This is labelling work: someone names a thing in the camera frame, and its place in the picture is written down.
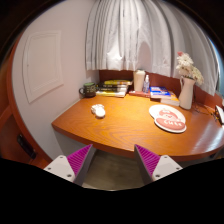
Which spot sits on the blue cover book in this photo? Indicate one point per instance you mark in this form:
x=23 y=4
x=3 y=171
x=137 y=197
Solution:
x=159 y=92

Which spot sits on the white wall panel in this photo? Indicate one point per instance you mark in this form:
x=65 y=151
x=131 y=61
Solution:
x=41 y=65

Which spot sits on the white computer mouse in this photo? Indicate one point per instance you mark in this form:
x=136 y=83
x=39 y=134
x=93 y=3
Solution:
x=99 y=111

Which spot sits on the white and pink flowers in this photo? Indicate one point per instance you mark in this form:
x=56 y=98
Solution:
x=188 y=66

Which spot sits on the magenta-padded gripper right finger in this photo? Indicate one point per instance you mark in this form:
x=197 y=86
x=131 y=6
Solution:
x=163 y=167

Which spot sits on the white curtain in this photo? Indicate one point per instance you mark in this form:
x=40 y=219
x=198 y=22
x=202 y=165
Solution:
x=133 y=33

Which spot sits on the clear spray bottle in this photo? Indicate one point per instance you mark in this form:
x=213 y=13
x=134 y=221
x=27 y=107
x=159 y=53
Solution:
x=146 y=86

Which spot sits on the dark mug with green inside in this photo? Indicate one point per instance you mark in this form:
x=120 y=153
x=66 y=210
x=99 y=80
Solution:
x=89 y=90

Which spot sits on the white flat device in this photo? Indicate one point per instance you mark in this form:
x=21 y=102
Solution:
x=220 y=114

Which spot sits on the red book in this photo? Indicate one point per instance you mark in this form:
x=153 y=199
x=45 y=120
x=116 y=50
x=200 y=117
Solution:
x=138 y=93

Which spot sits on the dark wall socket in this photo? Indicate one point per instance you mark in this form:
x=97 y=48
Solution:
x=26 y=146

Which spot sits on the yellow cover book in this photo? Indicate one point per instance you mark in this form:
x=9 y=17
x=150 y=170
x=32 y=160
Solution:
x=117 y=82

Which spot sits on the pink cartoon mouse pad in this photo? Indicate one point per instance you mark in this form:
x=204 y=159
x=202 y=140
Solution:
x=168 y=118

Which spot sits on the white ceramic vase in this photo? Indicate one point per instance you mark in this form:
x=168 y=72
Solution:
x=186 y=95

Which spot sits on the cream tumbler with lid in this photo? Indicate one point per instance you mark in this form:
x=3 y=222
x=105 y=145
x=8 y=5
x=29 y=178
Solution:
x=139 y=80

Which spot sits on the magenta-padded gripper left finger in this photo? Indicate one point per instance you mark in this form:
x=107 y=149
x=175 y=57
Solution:
x=63 y=168

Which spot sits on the white and yellow book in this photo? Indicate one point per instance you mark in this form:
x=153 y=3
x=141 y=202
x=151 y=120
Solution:
x=110 y=94

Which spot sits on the black book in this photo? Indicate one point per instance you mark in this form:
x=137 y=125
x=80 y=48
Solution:
x=111 y=86
x=110 y=89

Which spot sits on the orange cover book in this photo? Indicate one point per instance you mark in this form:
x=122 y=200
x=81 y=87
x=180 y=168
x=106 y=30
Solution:
x=172 y=101

